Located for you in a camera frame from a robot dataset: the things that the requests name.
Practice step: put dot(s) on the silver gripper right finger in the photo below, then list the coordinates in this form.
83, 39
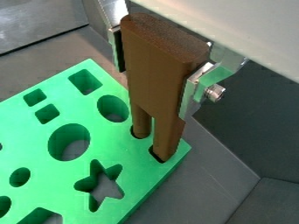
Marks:
201, 85

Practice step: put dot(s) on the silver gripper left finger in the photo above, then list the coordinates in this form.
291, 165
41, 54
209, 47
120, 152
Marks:
112, 10

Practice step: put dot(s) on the green foam shape block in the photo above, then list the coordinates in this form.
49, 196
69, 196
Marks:
70, 163

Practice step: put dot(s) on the brown square-circle object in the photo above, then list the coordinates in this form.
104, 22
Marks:
161, 56

